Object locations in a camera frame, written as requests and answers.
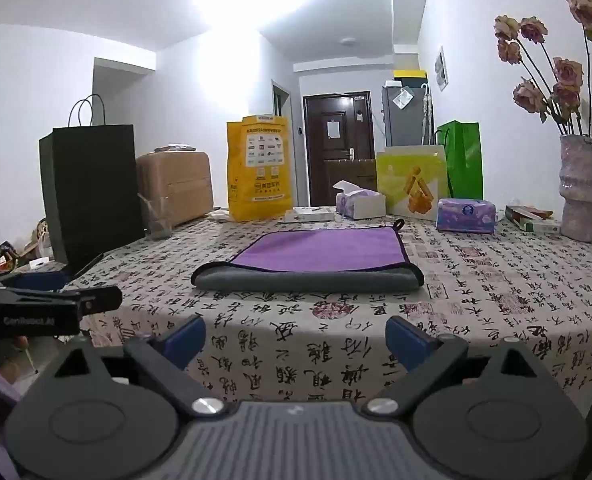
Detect yellow box on fridge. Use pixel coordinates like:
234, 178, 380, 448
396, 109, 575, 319
393, 70, 427, 88

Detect flat white box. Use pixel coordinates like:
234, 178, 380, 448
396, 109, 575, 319
283, 206, 336, 223

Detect patterned calligraphy tablecloth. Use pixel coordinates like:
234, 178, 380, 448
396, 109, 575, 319
74, 219, 592, 402

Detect tan suitcase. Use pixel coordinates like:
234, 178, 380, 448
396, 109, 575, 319
136, 151, 215, 228

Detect green paper bag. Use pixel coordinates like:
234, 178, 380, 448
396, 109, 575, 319
437, 120, 482, 200

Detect dried pink roses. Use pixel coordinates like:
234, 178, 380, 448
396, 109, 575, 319
494, 0, 592, 141

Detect grey refrigerator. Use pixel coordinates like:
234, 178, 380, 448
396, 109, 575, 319
381, 77, 433, 148

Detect clear glass cup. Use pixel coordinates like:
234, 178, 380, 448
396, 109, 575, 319
138, 194, 173, 240

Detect black paper bag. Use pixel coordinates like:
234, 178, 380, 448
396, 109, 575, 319
38, 122, 145, 275

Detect dark brown door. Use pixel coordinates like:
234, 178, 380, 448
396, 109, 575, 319
303, 91, 376, 206

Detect small green-white carton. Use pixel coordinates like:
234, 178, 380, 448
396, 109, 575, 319
505, 205, 561, 234

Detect crumpled white tissue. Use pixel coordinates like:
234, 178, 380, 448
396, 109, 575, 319
207, 208, 234, 223

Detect textured pink vase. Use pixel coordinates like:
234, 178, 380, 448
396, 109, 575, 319
558, 136, 592, 243

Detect purple tissue pack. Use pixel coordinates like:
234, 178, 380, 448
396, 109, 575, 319
436, 198, 497, 234

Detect yellow-green snack gift box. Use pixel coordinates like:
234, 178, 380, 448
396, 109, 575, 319
376, 144, 448, 221

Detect purple and grey towel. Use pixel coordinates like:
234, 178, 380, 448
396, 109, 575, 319
191, 220, 425, 294

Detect open tissue box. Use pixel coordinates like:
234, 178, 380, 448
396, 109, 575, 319
333, 180, 386, 220

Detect yellow printed bag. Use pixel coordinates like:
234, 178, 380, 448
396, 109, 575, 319
226, 115, 291, 222

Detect wall picture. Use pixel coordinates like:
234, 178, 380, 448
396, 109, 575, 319
433, 48, 449, 91

